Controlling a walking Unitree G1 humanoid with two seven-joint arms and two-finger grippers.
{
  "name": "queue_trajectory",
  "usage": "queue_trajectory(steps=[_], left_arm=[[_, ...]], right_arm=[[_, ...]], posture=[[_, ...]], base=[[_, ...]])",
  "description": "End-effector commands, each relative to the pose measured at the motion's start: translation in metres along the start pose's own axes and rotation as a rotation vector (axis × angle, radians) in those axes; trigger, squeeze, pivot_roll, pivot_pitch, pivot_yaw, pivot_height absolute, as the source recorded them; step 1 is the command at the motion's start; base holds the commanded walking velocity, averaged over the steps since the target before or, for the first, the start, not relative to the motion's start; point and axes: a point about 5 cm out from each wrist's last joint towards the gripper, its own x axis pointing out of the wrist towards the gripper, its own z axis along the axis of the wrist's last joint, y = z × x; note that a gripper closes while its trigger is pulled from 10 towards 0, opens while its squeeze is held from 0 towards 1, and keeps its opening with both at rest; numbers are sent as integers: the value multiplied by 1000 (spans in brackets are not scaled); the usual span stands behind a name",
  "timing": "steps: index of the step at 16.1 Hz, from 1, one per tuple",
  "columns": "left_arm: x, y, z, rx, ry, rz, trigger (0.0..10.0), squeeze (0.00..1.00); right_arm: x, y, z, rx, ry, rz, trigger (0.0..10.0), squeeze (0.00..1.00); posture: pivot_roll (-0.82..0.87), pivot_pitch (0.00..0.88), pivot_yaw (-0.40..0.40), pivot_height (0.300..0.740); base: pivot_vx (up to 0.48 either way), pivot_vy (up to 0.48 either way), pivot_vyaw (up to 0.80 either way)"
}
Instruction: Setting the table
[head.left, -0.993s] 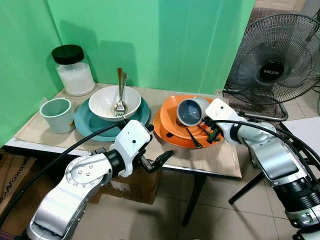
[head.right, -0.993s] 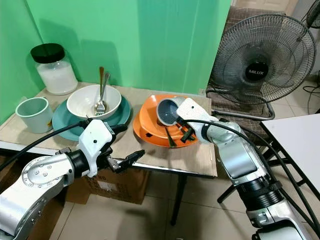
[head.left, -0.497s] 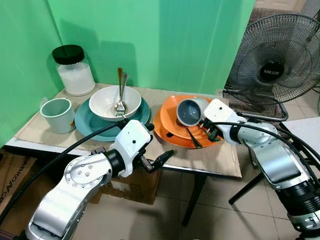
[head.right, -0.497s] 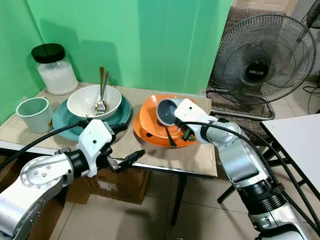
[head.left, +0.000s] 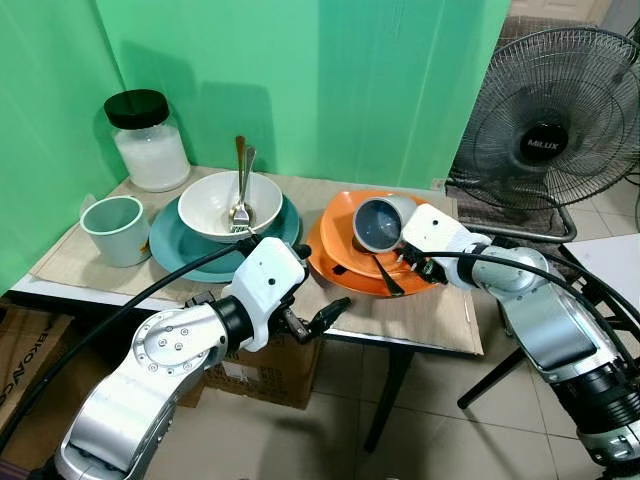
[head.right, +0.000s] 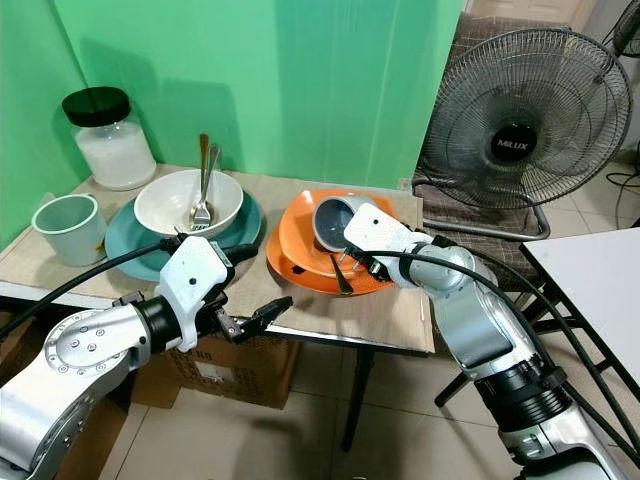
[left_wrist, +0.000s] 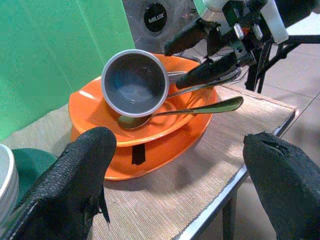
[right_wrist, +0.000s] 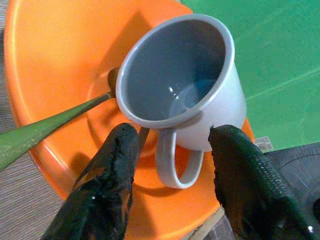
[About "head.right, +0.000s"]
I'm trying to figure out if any grey blue small bowl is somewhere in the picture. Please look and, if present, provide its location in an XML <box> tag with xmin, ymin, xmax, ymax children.
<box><xmin>311</xmin><ymin>195</ymin><xmax>369</xmax><ymax>253</ymax></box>

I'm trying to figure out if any beige woven placemat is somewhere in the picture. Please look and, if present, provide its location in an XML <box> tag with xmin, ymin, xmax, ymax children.
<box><xmin>0</xmin><ymin>163</ymin><xmax>436</xmax><ymax>356</ymax></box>

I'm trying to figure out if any orange plate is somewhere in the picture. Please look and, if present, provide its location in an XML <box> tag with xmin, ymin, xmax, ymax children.
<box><xmin>266</xmin><ymin>188</ymin><xmax>401</xmax><ymax>298</ymax></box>

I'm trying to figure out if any small cardboard box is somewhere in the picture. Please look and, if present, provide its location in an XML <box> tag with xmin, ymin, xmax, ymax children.
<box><xmin>130</xmin><ymin>333</ymin><xmax>299</xmax><ymax>412</ymax></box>

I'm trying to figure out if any silver fork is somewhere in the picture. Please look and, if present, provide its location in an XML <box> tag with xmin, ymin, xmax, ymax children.
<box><xmin>189</xmin><ymin>144</ymin><xmax>222</xmax><ymax>230</ymax></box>

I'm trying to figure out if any white bowl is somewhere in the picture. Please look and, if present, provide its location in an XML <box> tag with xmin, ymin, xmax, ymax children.
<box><xmin>133</xmin><ymin>168</ymin><xmax>244</xmax><ymax>240</ymax></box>

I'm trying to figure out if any teal plate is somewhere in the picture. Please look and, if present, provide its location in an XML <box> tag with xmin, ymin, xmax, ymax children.
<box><xmin>104</xmin><ymin>189</ymin><xmax>264</xmax><ymax>282</ymax></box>

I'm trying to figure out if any black table leg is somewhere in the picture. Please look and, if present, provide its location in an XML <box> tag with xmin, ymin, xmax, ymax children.
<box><xmin>340</xmin><ymin>346</ymin><xmax>383</xmax><ymax>453</ymax></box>

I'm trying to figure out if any glass jar with black lid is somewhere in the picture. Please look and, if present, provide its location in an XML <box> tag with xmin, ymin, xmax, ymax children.
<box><xmin>61</xmin><ymin>86</ymin><xmax>158</xmax><ymax>192</ymax></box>

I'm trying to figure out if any green backdrop cloth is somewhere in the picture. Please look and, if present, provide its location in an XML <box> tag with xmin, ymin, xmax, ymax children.
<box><xmin>0</xmin><ymin>0</ymin><xmax>465</xmax><ymax>251</ymax></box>

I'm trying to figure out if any mint green cup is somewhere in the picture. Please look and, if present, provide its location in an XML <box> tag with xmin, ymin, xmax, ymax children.
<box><xmin>31</xmin><ymin>193</ymin><xmax>107</xmax><ymax>268</ymax></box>

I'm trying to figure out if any black MILUX floor fan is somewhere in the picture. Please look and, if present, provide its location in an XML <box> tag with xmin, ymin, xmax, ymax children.
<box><xmin>412</xmin><ymin>27</ymin><xmax>633</xmax><ymax>243</ymax></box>

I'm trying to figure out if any white side table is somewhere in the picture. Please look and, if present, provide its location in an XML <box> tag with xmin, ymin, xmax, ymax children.
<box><xmin>520</xmin><ymin>227</ymin><xmax>640</xmax><ymax>406</ymax></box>

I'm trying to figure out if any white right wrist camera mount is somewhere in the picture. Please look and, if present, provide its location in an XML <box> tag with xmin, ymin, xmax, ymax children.
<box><xmin>344</xmin><ymin>203</ymin><xmax>423</xmax><ymax>267</ymax></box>

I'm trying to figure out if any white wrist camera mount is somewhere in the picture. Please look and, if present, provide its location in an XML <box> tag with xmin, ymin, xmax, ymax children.
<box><xmin>344</xmin><ymin>203</ymin><xmax>423</xmax><ymax>267</ymax></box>
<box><xmin>158</xmin><ymin>237</ymin><xmax>238</xmax><ymax>353</ymax></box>

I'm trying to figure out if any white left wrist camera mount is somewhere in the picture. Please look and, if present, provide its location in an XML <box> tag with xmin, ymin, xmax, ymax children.
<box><xmin>158</xmin><ymin>237</ymin><xmax>238</xmax><ymax>353</ymax></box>

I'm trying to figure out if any wooden handled spoon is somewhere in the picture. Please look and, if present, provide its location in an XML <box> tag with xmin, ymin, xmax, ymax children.
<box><xmin>197</xmin><ymin>133</ymin><xmax>212</xmax><ymax>209</ymax></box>

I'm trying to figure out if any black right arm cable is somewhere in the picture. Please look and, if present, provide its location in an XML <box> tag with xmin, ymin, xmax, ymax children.
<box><xmin>358</xmin><ymin>247</ymin><xmax>640</xmax><ymax>446</ymax></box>

